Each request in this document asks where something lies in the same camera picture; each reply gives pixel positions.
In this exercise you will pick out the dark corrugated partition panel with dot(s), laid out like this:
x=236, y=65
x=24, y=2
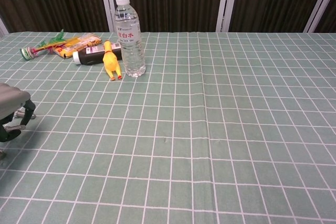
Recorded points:
x=170, y=1
x=52, y=1
x=273, y=1
x=329, y=22

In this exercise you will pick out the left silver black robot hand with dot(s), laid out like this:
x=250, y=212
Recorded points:
x=11, y=100

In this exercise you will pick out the dark brown white-capped bottle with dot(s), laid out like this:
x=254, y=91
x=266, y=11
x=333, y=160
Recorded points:
x=88, y=56

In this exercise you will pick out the yellow rubber chicken toy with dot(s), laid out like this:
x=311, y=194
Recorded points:
x=110, y=60

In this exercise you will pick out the clear plastic water bottle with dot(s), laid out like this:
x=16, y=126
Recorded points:
x=130, y=37

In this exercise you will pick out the green checked tablecloth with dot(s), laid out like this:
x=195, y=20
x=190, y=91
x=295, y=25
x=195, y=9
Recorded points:
x=210, y=129

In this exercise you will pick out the yellow snack packet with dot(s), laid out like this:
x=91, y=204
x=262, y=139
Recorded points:
x=78, y=43

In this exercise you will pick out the green feather shuttlecock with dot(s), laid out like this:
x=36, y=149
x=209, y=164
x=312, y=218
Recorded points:
x=27, y=53

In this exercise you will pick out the metal bolt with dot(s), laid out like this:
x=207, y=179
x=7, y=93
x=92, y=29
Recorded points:
x=18, y=114
x=13, y=128
x=1, y=155

